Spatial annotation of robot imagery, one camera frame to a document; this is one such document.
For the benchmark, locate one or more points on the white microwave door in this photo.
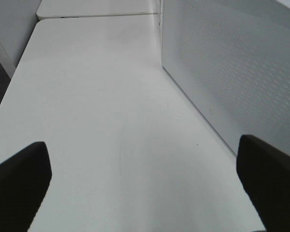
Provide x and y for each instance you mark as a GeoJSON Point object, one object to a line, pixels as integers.
{"type": "Point", "coordinates": [232, 59]}

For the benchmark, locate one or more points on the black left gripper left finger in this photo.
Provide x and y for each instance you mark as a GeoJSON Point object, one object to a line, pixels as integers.
{"type": "Point", "coordinates": [24, 180]}

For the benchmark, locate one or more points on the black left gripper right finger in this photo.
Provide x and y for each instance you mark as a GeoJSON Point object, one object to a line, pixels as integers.
{"type": "Point", "coordinates": [264, 172]}

